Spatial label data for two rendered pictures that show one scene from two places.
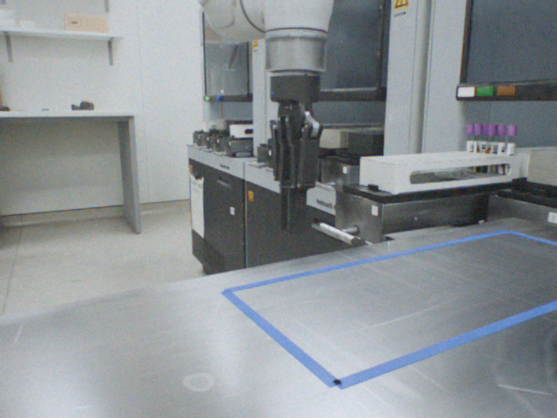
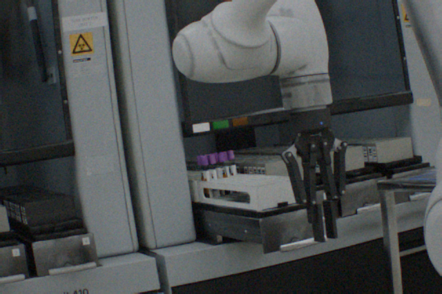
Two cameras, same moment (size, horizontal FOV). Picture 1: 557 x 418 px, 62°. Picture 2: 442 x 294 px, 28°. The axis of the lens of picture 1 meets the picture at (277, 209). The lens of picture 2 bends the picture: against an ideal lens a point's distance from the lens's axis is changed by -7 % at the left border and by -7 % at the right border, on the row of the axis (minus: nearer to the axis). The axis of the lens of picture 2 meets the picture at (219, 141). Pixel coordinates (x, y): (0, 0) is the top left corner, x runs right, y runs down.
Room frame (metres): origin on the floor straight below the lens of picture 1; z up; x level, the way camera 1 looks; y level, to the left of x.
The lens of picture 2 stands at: (0.82, 1.60, 1.05)
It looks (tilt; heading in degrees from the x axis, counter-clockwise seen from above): 3 degrees down; 272
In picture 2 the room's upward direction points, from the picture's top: 8 degrees counter-clockwise
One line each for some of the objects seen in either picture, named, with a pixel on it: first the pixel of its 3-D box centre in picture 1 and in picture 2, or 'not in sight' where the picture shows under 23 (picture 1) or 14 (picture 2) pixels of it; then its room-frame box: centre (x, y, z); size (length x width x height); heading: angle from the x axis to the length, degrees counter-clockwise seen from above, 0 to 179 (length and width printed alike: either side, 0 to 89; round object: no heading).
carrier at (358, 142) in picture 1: (362, 144); (50, 213); (1.26, -0.23, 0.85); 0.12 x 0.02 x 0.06; 26
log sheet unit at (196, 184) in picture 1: (195, 204); not in sight; (2.43, 0.44, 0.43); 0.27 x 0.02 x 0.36; 25
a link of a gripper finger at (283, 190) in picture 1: (288, 207); (317, 222); (0.72, -0.02, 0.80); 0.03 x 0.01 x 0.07; 116
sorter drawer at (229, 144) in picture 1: (292, 143); not in sight; (2.13, -0.07, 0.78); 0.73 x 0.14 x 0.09; 115
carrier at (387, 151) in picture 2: not in sight; (392, 152); (0.48, -0.60, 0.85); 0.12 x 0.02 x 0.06; 24
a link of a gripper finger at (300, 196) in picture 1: (303, 196); (336, 203); (0.68, -0.04, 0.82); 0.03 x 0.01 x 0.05; 26
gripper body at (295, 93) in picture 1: (294, 107); (312, 134); (0.71, -0.03, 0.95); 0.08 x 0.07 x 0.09; 26
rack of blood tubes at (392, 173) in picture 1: (441, 172); (247, 194); (0.85, -0.30, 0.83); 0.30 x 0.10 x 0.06; 115
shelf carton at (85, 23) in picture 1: (86, 25); not in sight; (3.73, 1.44, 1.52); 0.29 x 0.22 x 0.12; 114
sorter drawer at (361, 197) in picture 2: not in sight; (299, 188); (0.72, -0.74, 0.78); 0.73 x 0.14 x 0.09; 115
